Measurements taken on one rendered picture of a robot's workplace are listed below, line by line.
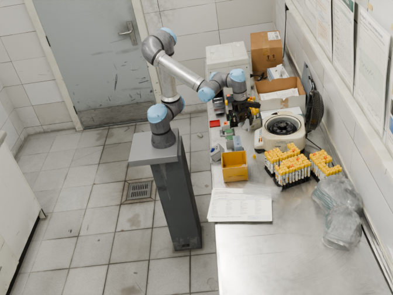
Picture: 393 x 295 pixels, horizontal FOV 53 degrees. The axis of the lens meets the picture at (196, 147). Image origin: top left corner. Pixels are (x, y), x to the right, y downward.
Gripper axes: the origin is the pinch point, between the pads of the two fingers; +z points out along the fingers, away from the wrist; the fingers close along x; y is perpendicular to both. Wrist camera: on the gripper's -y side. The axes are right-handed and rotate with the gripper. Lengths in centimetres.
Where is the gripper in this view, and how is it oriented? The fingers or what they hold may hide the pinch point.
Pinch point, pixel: (248, 128)
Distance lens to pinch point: 221.7
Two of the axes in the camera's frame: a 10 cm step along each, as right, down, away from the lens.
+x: 4.9, 4.2, -7.7
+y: -8.5, 4.2, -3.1
